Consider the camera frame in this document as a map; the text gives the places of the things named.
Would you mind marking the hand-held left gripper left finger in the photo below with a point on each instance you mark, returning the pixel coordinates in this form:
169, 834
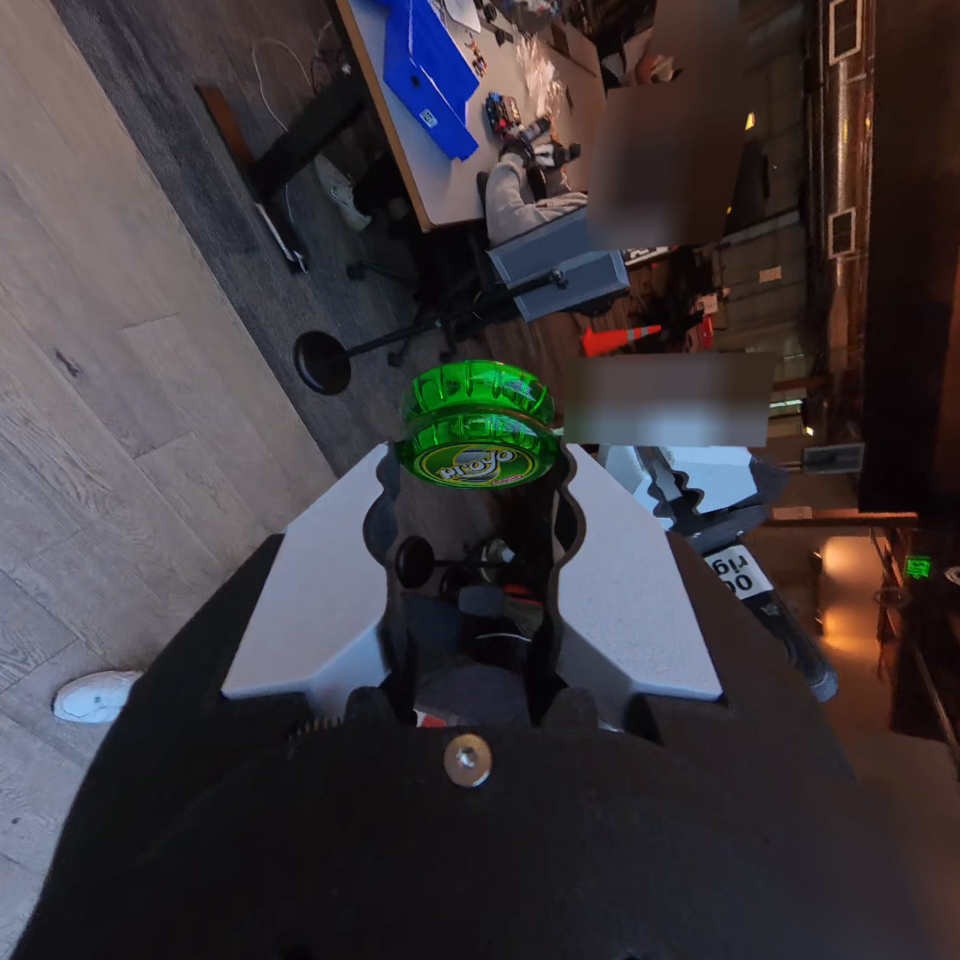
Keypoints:
322, 600

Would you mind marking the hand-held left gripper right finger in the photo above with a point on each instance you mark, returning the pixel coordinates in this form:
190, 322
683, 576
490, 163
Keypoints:
637, 600

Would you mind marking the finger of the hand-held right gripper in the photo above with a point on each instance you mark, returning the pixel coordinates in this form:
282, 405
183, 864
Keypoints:
720, 472
630, 472

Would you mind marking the green transparent yoyo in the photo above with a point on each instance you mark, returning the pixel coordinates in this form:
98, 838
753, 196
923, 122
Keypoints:
480, 442

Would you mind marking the another person's forearm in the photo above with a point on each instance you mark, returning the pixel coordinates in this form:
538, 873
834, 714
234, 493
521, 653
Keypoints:
517, 202

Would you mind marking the orange traffic cone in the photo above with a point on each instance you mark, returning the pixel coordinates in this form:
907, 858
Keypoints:
611, 340

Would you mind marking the green exit sign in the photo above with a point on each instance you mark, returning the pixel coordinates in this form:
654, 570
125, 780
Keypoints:
918, 567

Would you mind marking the person's white shoe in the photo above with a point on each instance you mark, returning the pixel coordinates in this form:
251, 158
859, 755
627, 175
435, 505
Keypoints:
94, 697

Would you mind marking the black office chair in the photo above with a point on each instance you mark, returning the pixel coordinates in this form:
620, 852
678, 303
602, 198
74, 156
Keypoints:
405, 330

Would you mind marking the white table with wooden edge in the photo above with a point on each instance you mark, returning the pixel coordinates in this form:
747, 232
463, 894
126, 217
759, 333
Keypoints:
450, 187

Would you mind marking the small toy car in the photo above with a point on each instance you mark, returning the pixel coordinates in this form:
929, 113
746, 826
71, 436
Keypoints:
502, 111

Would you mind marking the blue bin with white sticker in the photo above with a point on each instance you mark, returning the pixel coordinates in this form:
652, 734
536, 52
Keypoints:
431, 120

